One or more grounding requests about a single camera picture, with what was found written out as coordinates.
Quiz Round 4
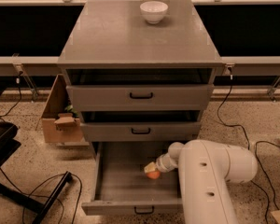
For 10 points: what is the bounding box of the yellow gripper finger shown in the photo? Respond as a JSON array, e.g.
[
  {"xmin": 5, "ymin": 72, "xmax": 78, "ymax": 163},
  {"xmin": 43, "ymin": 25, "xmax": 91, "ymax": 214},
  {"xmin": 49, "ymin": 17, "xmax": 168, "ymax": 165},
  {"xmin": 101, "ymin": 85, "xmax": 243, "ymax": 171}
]
[{"xmin": 144, "ymin": 161, "xmax": 157, "ymax": 174}]

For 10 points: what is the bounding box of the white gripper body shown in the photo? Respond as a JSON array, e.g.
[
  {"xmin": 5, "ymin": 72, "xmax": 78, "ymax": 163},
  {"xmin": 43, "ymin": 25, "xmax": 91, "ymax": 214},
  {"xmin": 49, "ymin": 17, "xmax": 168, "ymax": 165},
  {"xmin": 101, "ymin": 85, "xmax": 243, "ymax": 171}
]
[{"xmin": 156, "ymin": 153, "xmax": 178, "ymax": 173}]

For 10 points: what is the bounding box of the orange fruit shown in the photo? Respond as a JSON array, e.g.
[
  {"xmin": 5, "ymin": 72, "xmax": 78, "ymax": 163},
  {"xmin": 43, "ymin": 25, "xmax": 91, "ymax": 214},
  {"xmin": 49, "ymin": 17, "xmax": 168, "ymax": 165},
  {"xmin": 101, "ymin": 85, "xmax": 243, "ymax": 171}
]
[{"xmin": 146, "ymin": 171, "xmax": 161, "ymax": 179}]

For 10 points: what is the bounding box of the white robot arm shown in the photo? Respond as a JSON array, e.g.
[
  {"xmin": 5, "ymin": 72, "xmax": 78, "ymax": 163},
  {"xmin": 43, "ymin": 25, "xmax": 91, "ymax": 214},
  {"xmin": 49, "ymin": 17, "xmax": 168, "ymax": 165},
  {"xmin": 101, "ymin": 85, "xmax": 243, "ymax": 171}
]
[{"xmin": 144, "ymin": 139, "xmax": 258, "ymax": 224}]

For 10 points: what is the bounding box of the grey bottom drawer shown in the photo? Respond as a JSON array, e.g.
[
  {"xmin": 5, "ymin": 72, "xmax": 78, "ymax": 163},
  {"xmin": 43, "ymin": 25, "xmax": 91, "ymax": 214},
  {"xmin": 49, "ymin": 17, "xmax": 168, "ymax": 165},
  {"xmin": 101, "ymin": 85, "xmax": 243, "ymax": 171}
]
[{"xmin": 82, "ymin": 142, "xmax": 183, "ymax": 216}]

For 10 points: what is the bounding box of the grey drawer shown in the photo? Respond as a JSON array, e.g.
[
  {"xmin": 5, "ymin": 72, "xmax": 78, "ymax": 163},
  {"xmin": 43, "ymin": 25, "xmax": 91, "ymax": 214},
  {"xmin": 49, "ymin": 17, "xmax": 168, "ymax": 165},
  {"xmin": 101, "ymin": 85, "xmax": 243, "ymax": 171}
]
[
  {"xmin": 82, "ymin": 142, "xmax": 183, "ymax": 216},
  {"xmin": 65, "ymin": 68, "xmax": 215, "ymax": 112},
  {"xmin": 81, "ymin": 110, "xmax": 201, "ymax": 142}
]

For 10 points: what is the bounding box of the grey middle drawer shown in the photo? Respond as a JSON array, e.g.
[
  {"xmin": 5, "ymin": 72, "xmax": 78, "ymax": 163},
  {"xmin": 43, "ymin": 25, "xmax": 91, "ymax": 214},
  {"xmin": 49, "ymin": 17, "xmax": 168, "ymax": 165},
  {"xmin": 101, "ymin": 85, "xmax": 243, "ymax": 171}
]
[{"xmin": 81, "ymin": 110, "xmax": 201, "ymax": 142}]

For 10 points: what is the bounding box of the grey top drawer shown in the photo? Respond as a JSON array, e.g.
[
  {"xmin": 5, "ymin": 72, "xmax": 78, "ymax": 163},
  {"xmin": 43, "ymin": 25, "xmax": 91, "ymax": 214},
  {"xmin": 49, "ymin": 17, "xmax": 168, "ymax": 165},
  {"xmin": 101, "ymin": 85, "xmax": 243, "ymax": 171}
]
[{"xmin": 65, "ymin": 68, "xmax": 215, "ymax": 112}]

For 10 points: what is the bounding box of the grey drawer cabinet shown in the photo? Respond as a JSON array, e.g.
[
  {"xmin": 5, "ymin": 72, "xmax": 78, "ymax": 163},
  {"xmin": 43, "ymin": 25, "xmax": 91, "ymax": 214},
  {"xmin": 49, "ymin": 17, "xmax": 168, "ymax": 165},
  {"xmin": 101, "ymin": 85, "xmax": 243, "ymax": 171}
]
[{"xmin": 57, "ymin": 0, "xmax": 224, "ymax": 161}]

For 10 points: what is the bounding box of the cardboard box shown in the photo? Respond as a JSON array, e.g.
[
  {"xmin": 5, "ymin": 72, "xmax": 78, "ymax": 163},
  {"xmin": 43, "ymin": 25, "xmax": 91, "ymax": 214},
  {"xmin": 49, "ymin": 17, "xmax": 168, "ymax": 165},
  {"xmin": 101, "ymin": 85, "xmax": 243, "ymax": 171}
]
[{"xmin": 41, "ymin": 75, "xmax": 83, "ymax": 143}]

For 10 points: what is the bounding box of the black chair base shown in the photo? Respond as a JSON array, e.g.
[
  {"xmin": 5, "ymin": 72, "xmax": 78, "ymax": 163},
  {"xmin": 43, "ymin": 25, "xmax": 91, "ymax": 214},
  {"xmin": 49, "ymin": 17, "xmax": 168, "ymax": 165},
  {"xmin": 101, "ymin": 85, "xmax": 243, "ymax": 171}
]
[{"xmin": 0, "ymin": 87, "xmax": 73, "ymax": 224}]

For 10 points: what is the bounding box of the white ceramic bowl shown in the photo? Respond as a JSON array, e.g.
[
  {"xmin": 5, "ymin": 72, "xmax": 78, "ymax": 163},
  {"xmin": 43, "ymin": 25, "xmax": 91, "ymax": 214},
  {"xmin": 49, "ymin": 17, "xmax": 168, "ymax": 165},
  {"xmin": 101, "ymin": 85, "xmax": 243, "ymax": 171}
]
[{"xmin": 140, "ymin": 1, "xmax": 168, "ymax": 24}]

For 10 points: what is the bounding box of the black cable left floor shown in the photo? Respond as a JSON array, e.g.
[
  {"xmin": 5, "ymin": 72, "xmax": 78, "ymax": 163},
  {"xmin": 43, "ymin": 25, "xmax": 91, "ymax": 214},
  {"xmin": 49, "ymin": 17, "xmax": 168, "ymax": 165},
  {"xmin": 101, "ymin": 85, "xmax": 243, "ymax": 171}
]
[{"xmin": 0, "ymin": 168, "xmax": 83, "ymax": 224}]

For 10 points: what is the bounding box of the black looping cable far right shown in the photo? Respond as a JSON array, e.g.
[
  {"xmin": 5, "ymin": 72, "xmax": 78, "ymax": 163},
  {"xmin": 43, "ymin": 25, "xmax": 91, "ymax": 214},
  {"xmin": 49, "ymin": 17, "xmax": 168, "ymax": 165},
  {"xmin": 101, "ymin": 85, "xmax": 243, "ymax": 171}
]
[{"xmin": 250, "ymin": 140, "xmax": 280, "ymax": 224}]

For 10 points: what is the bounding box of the grey horizontal rail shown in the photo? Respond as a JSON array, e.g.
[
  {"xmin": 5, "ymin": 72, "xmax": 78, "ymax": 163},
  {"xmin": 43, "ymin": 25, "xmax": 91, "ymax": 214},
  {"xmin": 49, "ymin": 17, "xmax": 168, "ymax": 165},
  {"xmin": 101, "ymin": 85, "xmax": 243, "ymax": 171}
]
[{"xmin": 0, "ymin": 56, "xmax": 280, "ymax": 77}]

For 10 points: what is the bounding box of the black cable left wall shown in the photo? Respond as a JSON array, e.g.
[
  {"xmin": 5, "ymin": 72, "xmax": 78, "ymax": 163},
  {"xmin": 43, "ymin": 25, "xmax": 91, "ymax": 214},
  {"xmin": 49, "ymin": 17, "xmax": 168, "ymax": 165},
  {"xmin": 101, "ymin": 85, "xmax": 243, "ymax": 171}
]
[{"xmin": 0, "ymin": 71, "xmax": 23, "ymax": 121}]

